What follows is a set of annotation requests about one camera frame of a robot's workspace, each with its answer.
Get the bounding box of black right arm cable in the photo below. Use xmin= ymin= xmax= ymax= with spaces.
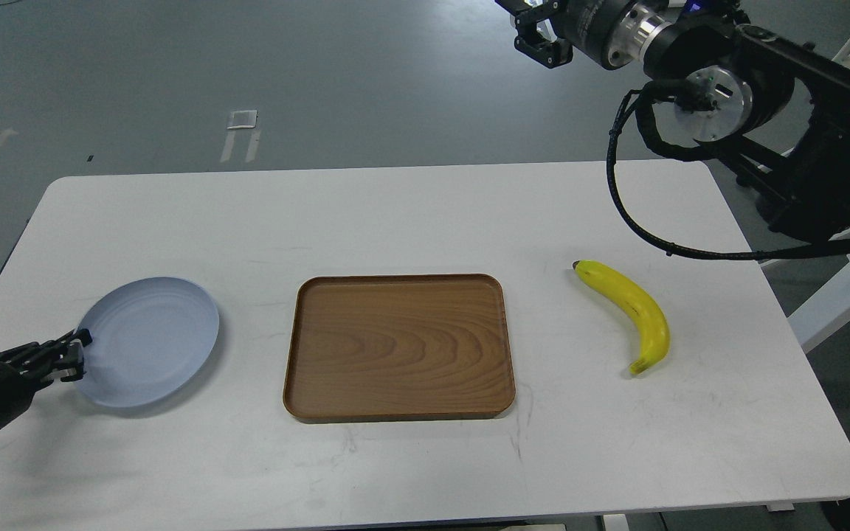
xmin=605 ymin=81 xmax=850 ymax=262

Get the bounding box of light blue round plate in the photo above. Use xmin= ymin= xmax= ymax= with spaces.
xmin=75 ymin=277 xmax=221 ymax=409

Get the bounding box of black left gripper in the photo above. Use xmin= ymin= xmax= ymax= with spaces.
xmin=0 ymin=329 xmax=92 ymax=421

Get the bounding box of yellow banana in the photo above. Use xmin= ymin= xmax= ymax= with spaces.
xmin=573 ymin=260 xmax=671 ymax=375

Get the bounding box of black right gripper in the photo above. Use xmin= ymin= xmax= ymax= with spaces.
xmin=495 ymin=0 xmax=674 ymax=72

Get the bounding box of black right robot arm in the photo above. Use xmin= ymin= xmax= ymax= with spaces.
xmin=500 ymin=1 xmax=850 ymax=261

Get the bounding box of brown wooden tray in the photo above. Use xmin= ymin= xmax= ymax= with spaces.
xmin=281 ymin=273 xmax=516 ymax=423

